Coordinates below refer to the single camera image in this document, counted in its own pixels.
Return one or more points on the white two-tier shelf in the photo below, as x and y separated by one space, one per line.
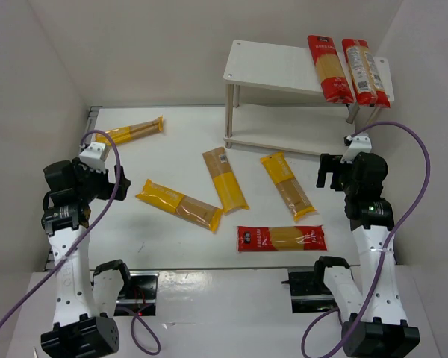
274 100

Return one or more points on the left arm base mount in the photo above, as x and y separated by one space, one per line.
140 294

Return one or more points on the red spaghetti bag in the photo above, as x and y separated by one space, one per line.
291 238
329 70

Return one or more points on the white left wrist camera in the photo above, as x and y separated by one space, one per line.
94 156

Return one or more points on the yellow pasta bag far left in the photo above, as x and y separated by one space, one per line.
133 132

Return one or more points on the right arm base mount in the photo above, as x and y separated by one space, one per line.
306 295

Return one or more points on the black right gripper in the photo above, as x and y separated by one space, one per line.
330 168

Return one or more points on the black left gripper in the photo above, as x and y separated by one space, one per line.
110 180

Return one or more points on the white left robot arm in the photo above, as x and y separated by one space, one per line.
83 324

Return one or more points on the yellow pasta bag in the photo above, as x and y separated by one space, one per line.
133 132
287 185
180 205

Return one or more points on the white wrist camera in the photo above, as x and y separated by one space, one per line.
355 145
94 156

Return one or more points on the yellow pasta bag right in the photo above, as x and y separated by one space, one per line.
287 185

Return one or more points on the red spaghetti bag label up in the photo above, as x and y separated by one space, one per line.
366 80

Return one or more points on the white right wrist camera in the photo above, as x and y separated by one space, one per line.
355 145

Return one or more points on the red spaghetti bag on shelf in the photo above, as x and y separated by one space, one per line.
329 70

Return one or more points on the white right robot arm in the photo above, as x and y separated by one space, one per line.
374 323

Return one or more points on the yellow pasta bag lower left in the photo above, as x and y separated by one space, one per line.
180 205

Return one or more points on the yellow pasta bag barcode centre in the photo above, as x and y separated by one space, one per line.
224 180

